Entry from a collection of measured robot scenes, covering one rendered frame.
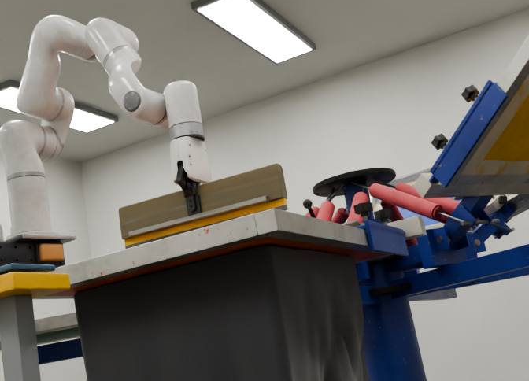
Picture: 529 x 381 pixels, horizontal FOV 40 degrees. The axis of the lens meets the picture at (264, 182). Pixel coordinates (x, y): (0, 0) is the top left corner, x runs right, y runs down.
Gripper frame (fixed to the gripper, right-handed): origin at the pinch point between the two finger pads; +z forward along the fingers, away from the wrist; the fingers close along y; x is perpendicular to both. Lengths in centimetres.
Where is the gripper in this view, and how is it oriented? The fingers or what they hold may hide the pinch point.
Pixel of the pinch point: (197, 206)
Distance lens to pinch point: 159.4
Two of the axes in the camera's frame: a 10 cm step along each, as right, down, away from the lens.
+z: 1.7, 9.6, -2.2
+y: -4.3, -1.3, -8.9
